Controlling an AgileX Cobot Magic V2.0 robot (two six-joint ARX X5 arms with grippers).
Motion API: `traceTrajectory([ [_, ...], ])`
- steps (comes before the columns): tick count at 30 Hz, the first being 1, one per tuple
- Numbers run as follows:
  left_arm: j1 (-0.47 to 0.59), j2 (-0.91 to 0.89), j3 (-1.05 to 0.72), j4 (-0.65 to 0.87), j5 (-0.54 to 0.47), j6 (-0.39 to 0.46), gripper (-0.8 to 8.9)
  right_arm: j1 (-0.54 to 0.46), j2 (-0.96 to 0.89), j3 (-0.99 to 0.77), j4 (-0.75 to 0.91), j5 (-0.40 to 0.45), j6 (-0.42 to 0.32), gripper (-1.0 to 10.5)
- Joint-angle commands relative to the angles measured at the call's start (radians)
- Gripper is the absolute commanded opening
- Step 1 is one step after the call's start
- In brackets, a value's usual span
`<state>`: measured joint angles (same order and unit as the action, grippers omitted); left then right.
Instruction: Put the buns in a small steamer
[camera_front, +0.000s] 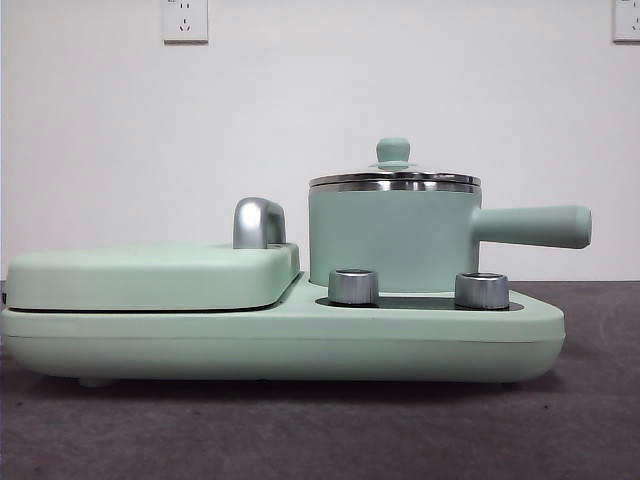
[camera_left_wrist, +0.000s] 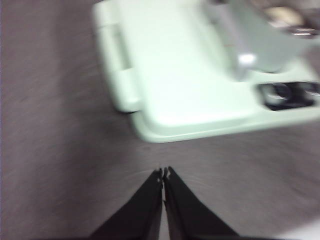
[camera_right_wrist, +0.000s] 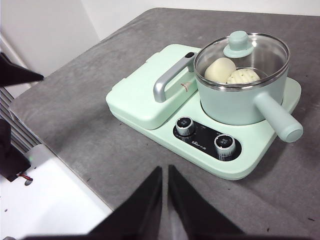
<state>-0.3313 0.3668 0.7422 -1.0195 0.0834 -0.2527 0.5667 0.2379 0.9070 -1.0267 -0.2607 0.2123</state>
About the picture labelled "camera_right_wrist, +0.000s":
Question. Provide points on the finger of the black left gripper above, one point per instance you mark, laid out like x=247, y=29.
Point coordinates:
x=17, y=72

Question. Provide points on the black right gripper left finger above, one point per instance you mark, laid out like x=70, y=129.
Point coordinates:
x=135, y=212

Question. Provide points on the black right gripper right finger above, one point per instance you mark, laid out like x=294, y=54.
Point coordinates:
x=195, y=212

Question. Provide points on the smooth white steamed bun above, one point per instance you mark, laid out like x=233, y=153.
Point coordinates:
x=220, y=70

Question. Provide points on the pleated bun with green specks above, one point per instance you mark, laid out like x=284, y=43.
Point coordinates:
x=243, y=76

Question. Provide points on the glass lid with green knob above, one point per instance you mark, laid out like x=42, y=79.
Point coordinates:
x=237, y=42

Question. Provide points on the mint green breakfast machine base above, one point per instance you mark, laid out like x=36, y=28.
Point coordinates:
x=175, y=155

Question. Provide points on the silver control knob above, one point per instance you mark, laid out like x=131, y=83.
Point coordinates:
x=185, y=126
x=224, y=146

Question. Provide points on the mint green hinged griddle lid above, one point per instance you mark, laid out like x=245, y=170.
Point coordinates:
x=140, y=100

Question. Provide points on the silver ribbed aluminium rail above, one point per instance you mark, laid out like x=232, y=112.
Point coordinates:
x=15, y=117

